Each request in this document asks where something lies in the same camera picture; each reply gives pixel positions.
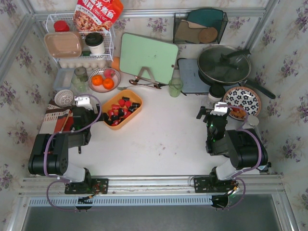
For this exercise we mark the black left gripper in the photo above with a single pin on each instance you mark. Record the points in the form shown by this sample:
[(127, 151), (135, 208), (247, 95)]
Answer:
[(96, 112)]

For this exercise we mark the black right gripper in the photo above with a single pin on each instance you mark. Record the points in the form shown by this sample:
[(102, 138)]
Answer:
[(206, 116)]

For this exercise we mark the red capsule pair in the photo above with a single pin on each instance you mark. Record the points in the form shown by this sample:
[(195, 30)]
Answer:
[(115, 106), (116, 122)]

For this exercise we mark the black capsule top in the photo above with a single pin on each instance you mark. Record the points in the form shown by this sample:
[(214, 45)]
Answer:
[(121, 112)]

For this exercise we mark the black capsule numbered four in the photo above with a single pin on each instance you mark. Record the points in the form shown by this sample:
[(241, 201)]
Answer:
[(136, 105)]

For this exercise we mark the orange storage basket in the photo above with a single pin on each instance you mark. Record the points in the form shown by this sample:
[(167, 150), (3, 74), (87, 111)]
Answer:
[(134, 98)]

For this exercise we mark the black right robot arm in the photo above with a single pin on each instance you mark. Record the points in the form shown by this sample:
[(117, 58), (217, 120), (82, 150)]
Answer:
[(242, 148)]

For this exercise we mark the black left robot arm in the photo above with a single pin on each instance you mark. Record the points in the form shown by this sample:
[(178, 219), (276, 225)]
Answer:
[(49, 156)]

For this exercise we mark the coffee cup black lid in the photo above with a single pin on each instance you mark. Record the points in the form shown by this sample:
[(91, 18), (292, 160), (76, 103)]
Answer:
[(216, 92)]

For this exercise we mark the clear storage box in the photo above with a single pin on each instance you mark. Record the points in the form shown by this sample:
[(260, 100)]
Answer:
[(63, 79)]

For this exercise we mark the clear plastic cup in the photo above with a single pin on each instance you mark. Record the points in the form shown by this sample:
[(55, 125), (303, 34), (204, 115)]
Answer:
[(207, 104)]

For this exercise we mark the fried food pieces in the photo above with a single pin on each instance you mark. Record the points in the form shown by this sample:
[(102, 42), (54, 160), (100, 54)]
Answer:
[(238, 112)]

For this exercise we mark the striped cloth mat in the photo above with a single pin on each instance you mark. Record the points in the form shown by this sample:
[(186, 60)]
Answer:
[(56, 119)]

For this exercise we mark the grey glass jar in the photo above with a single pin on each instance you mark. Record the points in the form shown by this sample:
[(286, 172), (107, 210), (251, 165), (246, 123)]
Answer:
[(80, 80)]

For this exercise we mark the water bottle silver cap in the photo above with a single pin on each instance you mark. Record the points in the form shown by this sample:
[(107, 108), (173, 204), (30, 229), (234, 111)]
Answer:
[(252, 120)]

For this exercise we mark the orange left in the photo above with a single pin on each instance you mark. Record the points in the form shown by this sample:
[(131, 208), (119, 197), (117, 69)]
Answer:
[(97, 80)]

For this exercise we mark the orange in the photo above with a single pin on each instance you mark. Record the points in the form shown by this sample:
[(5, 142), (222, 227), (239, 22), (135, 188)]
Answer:
[(108, 84), (97, 80)]

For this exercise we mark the flower patterned plate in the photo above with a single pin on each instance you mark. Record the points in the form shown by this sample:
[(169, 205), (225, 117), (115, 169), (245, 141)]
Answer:
[(245, 97)]

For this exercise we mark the fruit bowl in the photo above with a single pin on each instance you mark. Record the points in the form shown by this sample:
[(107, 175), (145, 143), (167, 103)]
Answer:
[(100, 89)]

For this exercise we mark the orange right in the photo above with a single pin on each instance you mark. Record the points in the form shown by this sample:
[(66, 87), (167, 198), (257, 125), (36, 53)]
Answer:
[(108, 84)]

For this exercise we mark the grey induction cooker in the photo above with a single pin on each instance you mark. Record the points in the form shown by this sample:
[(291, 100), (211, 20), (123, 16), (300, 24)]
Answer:
[(192, 84)]

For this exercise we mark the peach in bowl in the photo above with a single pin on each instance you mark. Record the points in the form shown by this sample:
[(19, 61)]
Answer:
[(109, 73)]

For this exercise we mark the egg tray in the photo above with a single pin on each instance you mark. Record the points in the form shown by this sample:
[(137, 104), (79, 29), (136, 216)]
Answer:
[(86, 64)]

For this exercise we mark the green glass cup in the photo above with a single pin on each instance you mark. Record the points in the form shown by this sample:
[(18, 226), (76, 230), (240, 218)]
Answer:
[(175, 87)]

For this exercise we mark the black frying pan with lid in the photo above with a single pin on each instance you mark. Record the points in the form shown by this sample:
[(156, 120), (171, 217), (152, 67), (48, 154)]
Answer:
[(225, 65)]

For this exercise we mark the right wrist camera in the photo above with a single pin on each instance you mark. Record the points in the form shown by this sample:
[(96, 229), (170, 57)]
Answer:
[(220, 109)]

